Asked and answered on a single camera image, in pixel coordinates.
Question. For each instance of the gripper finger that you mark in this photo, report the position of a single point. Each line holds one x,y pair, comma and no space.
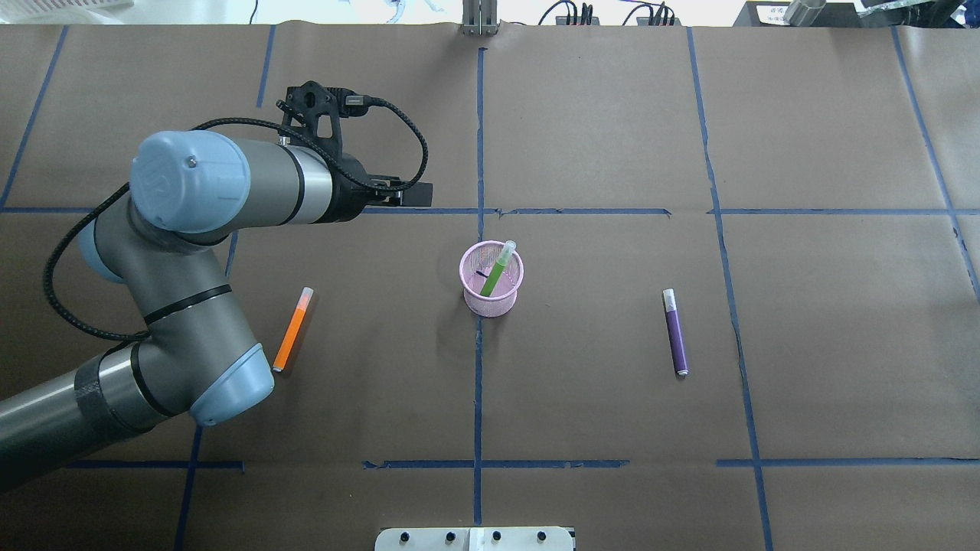
402,199
397,184

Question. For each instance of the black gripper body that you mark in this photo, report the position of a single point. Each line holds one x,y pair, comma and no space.
350,193

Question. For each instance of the green highlighter pen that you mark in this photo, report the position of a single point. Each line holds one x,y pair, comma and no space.
498,268

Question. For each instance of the orange highlighter pen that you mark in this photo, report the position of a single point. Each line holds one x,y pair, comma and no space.
290,343

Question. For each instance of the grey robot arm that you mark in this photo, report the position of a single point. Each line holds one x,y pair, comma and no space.
188,191

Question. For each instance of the pink mesh pen holder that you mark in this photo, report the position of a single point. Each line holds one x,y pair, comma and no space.
474,267

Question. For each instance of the purple highlighter pen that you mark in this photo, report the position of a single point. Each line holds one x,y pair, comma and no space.
675,334

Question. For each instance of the aluminium frame post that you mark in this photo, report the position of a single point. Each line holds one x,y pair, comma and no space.
480,18

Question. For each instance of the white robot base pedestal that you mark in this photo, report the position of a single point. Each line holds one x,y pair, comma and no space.
477,538

